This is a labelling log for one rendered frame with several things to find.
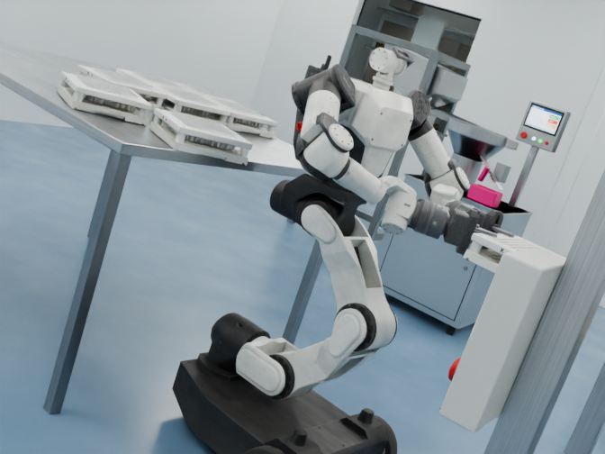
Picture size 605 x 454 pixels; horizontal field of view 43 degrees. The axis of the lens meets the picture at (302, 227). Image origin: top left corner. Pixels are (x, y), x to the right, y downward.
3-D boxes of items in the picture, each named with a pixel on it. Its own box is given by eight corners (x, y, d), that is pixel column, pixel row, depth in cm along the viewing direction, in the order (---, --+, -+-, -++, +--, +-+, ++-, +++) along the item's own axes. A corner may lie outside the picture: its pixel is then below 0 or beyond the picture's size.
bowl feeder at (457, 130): (419, 176, 461) (441, 115, 453) (441, 177, 491) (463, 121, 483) (493, 206, 438) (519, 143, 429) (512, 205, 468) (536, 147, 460)
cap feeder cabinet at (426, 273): (361, 292, 466) (404, 173, 449) (401, 284, 514) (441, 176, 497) (454, 340, 436) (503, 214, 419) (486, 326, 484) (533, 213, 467)
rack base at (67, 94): (56, 91, 257) (58, 84, 257) (127, 108, 270) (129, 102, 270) (70, 107, 237) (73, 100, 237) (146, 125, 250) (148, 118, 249)
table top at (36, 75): (-90, 30, 306) (-88, 22, 305) (137, 80, 389) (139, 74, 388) (119, 154, 214) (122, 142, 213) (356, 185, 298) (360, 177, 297)
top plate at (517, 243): (469, 240, 198) (473, 231, 198) (510, 240, 217) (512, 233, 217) (556, 280, 184) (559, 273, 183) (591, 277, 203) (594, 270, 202)
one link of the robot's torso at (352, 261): (338, 359, 227) (289, 215, 240) (372, 353, 241) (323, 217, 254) (379, 341, 219) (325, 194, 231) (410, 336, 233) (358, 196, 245)
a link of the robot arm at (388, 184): (422, 194, 205) (385, 167, 199) (412, 222, 202) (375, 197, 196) (406, 198, 210) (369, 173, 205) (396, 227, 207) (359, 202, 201)
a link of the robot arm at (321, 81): (292, 101, 209) (297, 77, 219) (308, 127, 214) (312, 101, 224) (330, 85, 204) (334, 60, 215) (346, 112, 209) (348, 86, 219)
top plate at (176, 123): (152, 113, 246) (154, 106, 245) (221, 130, 259) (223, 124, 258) (178, 132, 226) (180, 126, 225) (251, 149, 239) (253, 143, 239)
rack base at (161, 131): (148, 128, 247) (150, 121, 246) (217, 144, 260) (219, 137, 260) (174, 149, 227) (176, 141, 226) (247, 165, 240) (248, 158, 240)
